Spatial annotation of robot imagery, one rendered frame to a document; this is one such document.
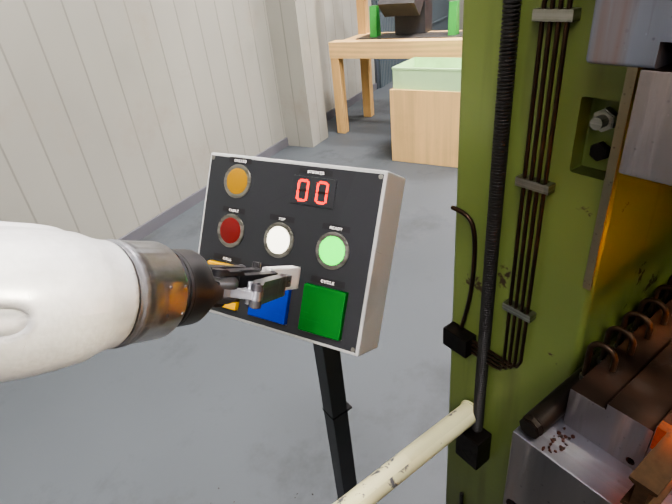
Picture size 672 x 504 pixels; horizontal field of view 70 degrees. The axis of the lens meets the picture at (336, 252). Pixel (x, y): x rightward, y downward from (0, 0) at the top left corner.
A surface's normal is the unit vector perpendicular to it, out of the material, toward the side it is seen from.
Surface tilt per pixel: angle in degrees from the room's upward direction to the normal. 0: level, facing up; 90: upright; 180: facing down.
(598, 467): 0
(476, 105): 90
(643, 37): 90
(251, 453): 0
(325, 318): 60
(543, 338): 90
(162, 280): 71
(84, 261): 55
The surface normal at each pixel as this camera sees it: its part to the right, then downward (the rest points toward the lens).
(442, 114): -0.50, 0.49
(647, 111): -0.80, 0.37
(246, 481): -0.10, -0.85
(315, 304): -0.46, 0.00
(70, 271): 0.81, -0.43
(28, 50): 0.88, 0.17
